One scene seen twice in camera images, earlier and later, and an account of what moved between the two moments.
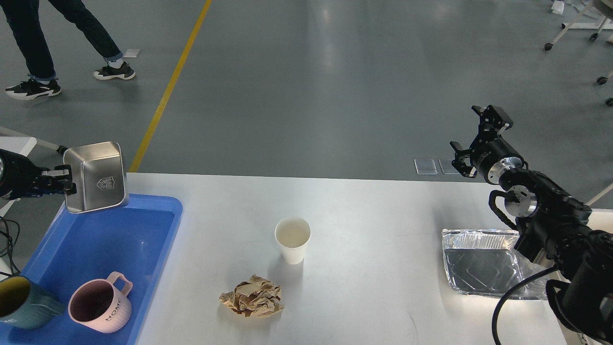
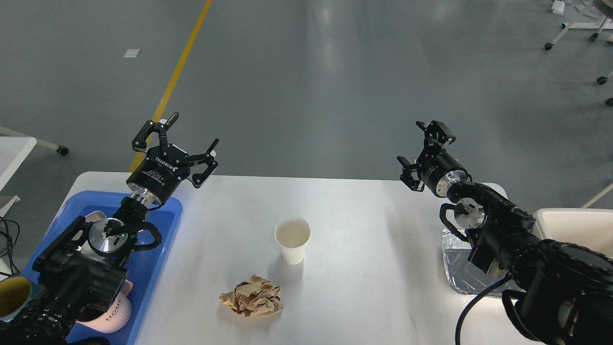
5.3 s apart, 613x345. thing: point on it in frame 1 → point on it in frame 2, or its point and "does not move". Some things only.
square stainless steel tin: [97, 172] → [102, 244]
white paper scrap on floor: [131, 53] does not move
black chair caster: [602, 80] does not move
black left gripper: [18, 177] → [164, 166]
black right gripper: [494, 157] → [436, 167]
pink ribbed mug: [99, 305] does not move
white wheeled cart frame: [604, 24] does not move
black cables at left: [12, 233] does not move
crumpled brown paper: [256, 298] does not move
